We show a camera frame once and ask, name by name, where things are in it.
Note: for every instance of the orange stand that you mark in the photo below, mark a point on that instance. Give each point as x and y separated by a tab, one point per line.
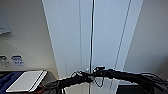
40	89

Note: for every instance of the white wardrobe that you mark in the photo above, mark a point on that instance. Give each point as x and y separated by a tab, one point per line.
91	26

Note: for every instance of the white flat board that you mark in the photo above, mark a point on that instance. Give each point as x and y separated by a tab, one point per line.
26	81

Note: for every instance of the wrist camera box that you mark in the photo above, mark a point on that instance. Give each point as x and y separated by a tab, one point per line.
76	73
99	68

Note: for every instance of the blue white wall sticker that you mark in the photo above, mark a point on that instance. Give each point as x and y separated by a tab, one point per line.
17	60

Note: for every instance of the white wall-mounted box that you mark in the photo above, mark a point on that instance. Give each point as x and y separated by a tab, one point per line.
4	25

